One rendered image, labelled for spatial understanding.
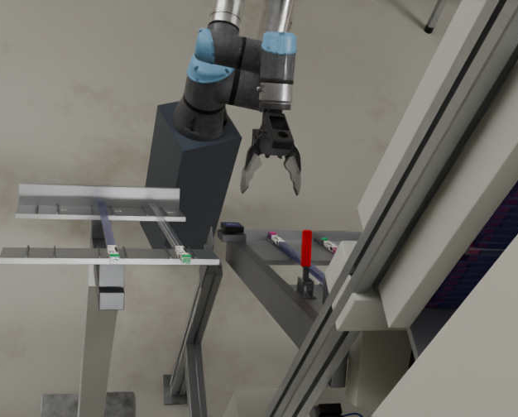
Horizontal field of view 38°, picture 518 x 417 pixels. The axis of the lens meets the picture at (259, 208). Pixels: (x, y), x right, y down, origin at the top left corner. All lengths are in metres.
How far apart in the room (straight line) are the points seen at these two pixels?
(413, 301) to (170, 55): 2.48
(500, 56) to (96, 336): 1.17
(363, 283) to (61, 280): 1.69
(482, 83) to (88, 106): 2.37
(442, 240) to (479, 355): 0.11
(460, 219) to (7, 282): 1.89
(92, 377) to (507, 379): 1.26
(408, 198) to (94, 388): 1.24
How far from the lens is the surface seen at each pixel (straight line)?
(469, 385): 0.70
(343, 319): 0.86
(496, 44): 0.59
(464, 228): 0.68
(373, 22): 3.65
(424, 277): 0.73
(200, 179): 2.16
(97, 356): 1.69
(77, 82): 2.98
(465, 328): 0.70
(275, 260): 1.49
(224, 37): 1.76
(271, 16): 1.96
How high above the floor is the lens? 2.04
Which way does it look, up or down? 50 degrees down
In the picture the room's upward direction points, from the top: 19 degrees clockwise
